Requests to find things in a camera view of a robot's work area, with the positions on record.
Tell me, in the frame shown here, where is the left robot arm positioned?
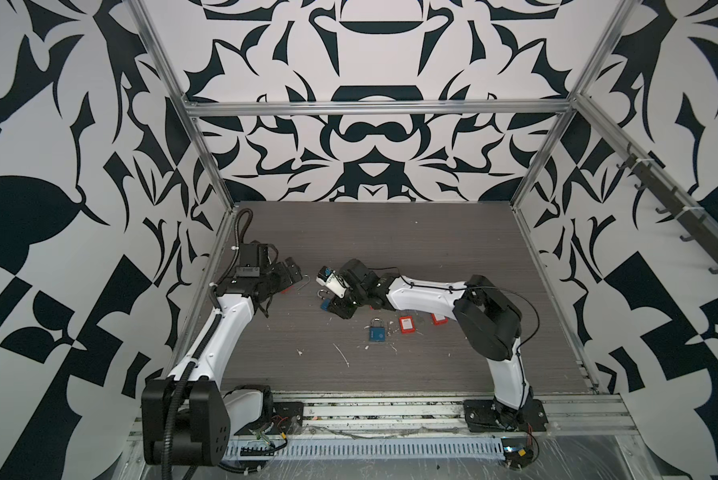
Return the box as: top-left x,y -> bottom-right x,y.
141,241 -> 303,478

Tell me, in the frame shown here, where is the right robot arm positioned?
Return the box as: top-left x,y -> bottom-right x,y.
317,259 -> 531,413

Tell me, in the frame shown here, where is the blue padlock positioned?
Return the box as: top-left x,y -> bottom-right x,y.
368,319 -> 387,343
317,289 -> 333,311

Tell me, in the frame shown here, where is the aluminium frame crossbar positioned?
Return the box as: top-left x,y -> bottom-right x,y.
183,99 -> 570,118

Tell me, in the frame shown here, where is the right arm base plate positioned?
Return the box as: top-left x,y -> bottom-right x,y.
463,398 -> 548,433

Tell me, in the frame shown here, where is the black hook rail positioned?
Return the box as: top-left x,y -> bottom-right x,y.
618,144 -> 718,275

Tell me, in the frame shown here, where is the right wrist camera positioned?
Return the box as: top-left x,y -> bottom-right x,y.
317,266 -> 347,298

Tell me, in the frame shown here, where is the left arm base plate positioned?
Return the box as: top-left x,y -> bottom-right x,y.
225,401 -> 305,436

